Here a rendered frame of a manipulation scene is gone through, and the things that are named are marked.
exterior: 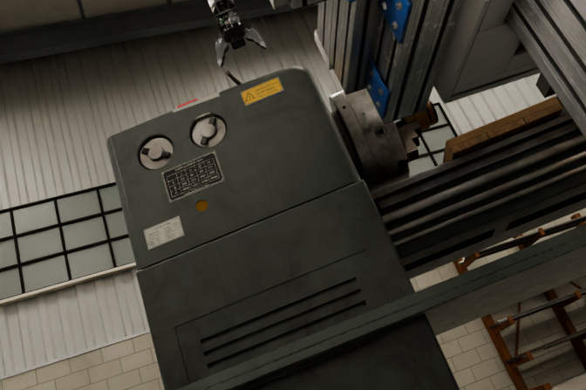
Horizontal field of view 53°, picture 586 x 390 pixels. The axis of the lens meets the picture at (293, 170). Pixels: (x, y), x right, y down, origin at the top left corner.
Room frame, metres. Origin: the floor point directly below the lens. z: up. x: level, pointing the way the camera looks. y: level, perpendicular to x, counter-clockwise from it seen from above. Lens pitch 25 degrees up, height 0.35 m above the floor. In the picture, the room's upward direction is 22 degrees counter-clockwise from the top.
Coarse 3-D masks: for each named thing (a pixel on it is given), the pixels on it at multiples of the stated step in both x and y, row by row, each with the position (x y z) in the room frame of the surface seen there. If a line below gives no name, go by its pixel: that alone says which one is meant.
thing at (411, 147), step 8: (400, 128) 1.54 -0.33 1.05; (408, 128) 1.53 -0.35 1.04; (416, 128) 1.53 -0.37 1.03; (400, 136) 1.53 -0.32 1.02; (408, 136) 1.52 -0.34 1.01; (416, 136) 1.52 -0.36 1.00; (408, 144) 1.51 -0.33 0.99; (416, 144) 1.54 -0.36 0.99; (408, 152) 1.50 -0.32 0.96; (416, 152) 1.51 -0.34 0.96; (400, 160) 1.50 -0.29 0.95; (408, 160) 1.53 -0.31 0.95; (400, 168) 1.53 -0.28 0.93
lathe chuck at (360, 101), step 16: (352, 96) 1.43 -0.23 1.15; (368, 96) 1.42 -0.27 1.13; (368, 112) 1.41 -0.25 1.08; (368, 128) 1.42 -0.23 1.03; (368, 144) 1.44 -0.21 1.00; (384, 144) 1.44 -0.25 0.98; (400, 144) 1.45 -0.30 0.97; (384, 160) 1.47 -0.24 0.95; (384, 176) 1.52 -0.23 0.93; (400, 176) 1.56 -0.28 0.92
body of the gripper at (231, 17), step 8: (216, 0) 1.38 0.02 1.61; (224, 0) 1.39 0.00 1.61; (216, 8) 1.41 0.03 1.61; (224, 8) 1.41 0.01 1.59; (232, 8) 1.44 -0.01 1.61; (216, 16) 1.38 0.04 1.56; (224, 16) 1.39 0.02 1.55; (232, 16) 1.39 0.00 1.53; (224, 24) 1.39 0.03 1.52; (232, 24) 1.39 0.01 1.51; (240, 24) 1.40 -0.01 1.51; (224, 32) 1.41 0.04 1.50; (232, 32) 1.43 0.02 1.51; (240, 32) 1.44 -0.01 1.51; (232, 40) 1.45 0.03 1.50
